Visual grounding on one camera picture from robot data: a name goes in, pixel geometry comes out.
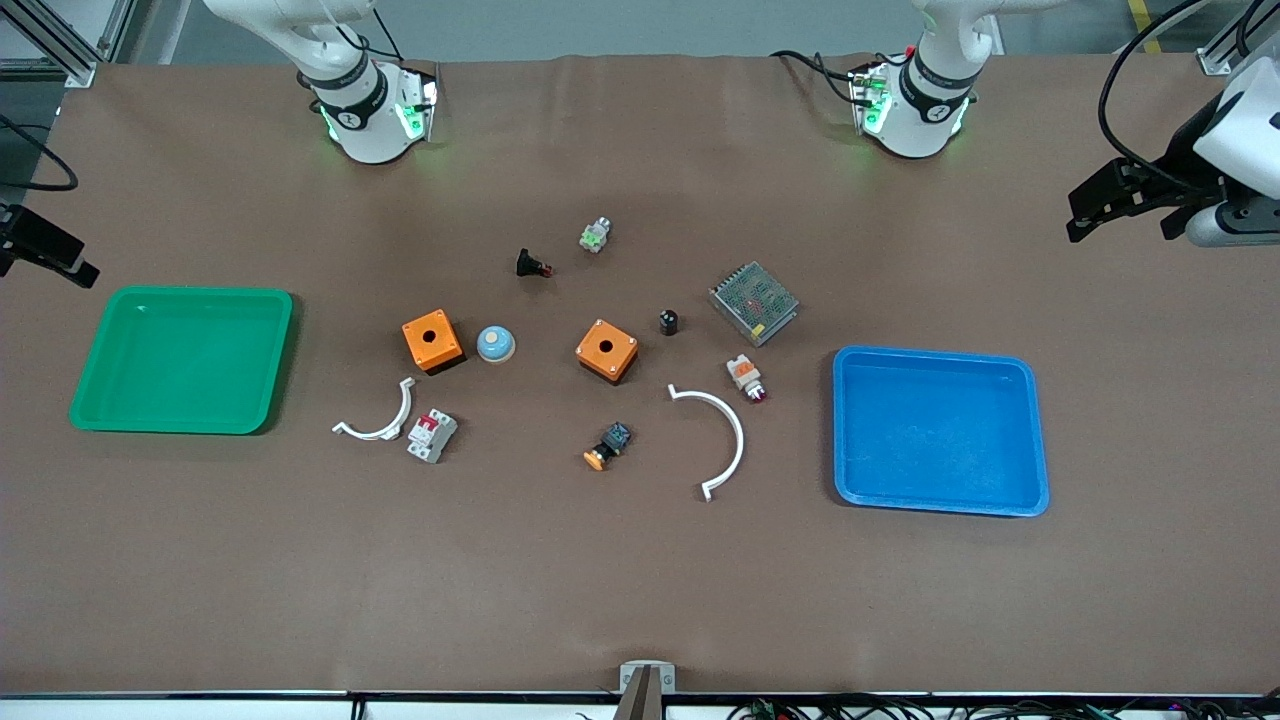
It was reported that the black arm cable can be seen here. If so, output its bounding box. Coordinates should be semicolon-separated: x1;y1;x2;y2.
1097;0;1263;173

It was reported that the green plastic tray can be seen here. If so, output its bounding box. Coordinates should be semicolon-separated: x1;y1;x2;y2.
68;286;295;436

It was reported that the orange button box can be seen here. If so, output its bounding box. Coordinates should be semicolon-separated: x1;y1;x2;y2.
575;318;640;385
401;309;467;376

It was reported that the white red circuit breaker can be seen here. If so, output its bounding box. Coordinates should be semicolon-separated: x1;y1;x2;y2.
406;408;459;465

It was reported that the small white curved bracket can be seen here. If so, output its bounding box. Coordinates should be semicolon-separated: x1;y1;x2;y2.
332;377;417;442

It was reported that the orange head push button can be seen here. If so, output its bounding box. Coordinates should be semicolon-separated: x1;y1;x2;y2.
583;421;633;472

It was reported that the blue plastic tray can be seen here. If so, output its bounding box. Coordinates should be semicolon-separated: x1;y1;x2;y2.
832;346;1051;518

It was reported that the black base cable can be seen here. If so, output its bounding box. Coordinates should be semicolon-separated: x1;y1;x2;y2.
768;48;873;105
318;0;405;65

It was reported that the metal mesh power supply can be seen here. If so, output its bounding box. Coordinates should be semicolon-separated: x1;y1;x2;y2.
709;261;800;348

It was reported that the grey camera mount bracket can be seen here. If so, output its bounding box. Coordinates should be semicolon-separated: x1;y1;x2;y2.
612;661;679;720

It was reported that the aluminium frame profile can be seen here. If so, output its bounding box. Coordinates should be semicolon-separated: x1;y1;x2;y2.
0;0;136;89
1196;0;1280;77

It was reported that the black cable loop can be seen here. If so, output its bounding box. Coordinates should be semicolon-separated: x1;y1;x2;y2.
0;113;80;193

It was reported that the large white curved bracket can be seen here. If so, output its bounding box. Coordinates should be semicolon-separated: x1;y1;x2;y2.
667;384;746;503

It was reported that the orange white indicator light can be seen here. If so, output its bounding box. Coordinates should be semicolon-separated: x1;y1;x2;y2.
726;353;770;404

